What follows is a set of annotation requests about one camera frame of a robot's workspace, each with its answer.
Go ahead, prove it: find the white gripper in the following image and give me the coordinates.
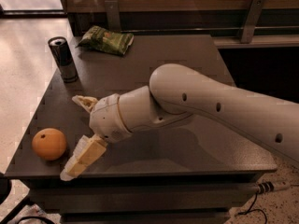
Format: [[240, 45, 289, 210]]
[[60, 94, 132, 181]]

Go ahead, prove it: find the orange fruit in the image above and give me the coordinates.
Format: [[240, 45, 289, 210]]
[[32, 128, 67, 161]]

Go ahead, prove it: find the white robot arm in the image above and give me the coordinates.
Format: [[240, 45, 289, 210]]
[[60, 63, 299, 181]]

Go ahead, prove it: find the green jalapeno chip bag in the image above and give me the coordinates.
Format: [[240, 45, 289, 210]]
[[78, 26, 134, 56]]

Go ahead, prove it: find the black silver drink can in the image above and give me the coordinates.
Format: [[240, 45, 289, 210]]
[[48, 36, 78, 83]]

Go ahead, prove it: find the grey drawer cabinet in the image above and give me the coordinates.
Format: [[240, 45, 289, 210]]
[[6, 35, 277, 224]]

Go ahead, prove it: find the left metal bracket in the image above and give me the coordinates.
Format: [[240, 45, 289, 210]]
[[105, 0, 121, 32]]

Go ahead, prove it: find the metal bracket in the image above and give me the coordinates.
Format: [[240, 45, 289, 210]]
[[238, 0, 266, 44], [105, 0, 121, 32]]

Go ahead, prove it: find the black cable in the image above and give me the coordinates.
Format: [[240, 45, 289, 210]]
[[236, 192, 268, 224]]

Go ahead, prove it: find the striped cable plug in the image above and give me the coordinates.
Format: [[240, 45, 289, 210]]
[[256, 180, 291, 194]]

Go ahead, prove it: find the right metal bracket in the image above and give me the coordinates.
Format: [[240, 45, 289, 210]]
[[238, 0, 266, 44]]

